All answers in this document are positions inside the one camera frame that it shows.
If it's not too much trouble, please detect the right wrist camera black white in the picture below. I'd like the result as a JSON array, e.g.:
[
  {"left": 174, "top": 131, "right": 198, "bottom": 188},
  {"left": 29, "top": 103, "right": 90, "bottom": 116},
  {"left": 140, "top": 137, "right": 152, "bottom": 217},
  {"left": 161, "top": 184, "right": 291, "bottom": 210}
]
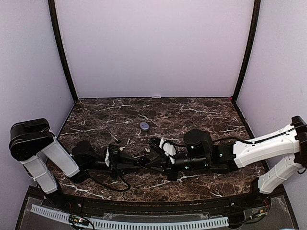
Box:
[{"left": 149, "top": 138, "right": 177, "bottom": 164}]

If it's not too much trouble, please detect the black frame post left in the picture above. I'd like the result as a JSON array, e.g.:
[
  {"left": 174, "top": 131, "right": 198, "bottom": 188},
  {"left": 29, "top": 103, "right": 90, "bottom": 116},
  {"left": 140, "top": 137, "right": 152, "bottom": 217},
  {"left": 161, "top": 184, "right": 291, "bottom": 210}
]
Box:
[{"left": 47, "top": 0, "right": 79, "bottom": 103}]

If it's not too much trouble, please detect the left circuit board with wires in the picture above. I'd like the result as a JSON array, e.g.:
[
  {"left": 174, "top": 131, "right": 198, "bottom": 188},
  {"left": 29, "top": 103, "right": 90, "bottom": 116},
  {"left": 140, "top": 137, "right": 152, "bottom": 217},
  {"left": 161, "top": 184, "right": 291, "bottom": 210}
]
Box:
[{"left": 68, "top": 214, "right": 90, "bottom": 227}]

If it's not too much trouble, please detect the black earbud charging case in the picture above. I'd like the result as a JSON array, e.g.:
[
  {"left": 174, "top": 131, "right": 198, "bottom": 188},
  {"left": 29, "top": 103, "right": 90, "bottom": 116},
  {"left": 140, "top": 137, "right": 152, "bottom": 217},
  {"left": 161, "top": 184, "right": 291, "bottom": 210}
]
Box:
[{"left": 137, "top": 157, "right": 151, "bottom": 168}]

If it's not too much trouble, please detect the grey slotted cable duct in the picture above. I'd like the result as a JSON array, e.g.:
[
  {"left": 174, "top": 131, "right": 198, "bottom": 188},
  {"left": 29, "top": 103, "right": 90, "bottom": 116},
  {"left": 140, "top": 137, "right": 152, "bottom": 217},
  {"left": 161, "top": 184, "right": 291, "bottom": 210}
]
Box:
[{"left": 30, "top": 204, "right": 228, "bottom": 229}]

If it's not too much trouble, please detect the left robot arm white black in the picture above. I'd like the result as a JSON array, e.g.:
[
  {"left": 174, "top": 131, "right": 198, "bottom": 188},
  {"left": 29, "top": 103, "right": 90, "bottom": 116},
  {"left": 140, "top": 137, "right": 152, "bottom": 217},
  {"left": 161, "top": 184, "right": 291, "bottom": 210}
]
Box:
[{"left": 9, "top": 118, "right": 140, "bottom": 209}]

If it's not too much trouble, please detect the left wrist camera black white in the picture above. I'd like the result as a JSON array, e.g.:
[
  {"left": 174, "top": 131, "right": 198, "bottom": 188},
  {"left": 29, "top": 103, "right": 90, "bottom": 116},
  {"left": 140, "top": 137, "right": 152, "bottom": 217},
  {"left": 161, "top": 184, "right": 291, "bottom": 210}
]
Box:
[{"left": 105, "top": 145, "right": 124, "bottom": 167}]

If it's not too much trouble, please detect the black front table rail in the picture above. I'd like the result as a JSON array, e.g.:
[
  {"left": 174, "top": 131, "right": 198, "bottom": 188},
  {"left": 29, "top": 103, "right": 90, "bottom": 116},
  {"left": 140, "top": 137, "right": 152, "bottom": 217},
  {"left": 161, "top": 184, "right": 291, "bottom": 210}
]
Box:
[{"left": 55, "top": 194, "right": 255, "bottom": 215}]

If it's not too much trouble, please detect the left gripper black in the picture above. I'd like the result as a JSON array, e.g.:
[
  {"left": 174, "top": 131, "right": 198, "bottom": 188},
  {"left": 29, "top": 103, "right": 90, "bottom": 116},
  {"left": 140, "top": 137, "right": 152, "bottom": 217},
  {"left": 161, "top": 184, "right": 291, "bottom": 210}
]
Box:
[{"left": 84, "top": 151, "right": 141, "bottom": 180}]

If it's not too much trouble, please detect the circuit board with wires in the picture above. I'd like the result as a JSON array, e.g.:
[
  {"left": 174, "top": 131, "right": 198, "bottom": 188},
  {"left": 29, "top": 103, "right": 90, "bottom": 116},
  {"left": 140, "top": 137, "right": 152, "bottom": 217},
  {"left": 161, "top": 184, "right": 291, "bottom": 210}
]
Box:
[
  {"left": 68, "top": 214, "right": 90, "bottom": 227},
  {"left": 249, "top": 209, "right": 267, "bottom": 220}
]

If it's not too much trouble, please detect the right circuit board with wires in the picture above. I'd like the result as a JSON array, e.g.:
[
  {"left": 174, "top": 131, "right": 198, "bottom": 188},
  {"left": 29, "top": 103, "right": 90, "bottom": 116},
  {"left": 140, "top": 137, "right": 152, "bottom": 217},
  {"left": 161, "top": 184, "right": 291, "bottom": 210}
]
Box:
[{"left": 249, "top": 209, "right": 267, "bottom": 220}]

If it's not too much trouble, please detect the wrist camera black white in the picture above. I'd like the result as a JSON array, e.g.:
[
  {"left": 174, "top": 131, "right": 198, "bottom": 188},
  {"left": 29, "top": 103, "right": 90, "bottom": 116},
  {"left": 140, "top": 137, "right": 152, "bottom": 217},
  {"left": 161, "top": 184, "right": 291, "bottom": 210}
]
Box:
[
  {"left": 105, "top": 145, "right": 124, "bottom": 167},
  {"left": 149, "top": 138, "right": 177, "bottom": 164}
]

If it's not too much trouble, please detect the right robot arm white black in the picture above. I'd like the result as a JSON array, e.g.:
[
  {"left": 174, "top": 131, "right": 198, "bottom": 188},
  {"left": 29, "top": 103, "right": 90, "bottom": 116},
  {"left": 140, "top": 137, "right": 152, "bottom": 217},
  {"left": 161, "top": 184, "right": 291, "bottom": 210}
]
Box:
[{"left": 145, "top": 116, "right": 307, "bottom": 208}]

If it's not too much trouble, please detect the black frame post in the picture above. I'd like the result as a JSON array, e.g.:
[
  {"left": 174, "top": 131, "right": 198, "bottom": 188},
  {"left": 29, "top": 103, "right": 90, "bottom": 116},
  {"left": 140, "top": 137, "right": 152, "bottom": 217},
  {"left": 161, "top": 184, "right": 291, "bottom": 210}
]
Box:
[
  {"left": 47, "top": 0, "right": 79, "bottom": 103},
  {"left": 232, "top": 0, "right": 261, "bottom": 104}
]

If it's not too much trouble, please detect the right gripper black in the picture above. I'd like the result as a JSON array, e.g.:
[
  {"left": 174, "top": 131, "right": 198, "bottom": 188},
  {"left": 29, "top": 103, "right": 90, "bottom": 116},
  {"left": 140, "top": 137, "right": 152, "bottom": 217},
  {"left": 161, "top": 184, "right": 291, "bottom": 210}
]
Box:
[{"left": 146, "top": 152, "right": 210, "bottom": 182}]

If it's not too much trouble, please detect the black frame post right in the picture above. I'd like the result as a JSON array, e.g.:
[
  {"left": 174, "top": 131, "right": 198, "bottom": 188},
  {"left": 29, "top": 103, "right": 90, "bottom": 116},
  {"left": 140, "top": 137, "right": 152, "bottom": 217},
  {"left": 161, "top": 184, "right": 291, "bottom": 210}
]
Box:
[{"left": 232, "top": 0, "right": 261, "bottom": 104}]

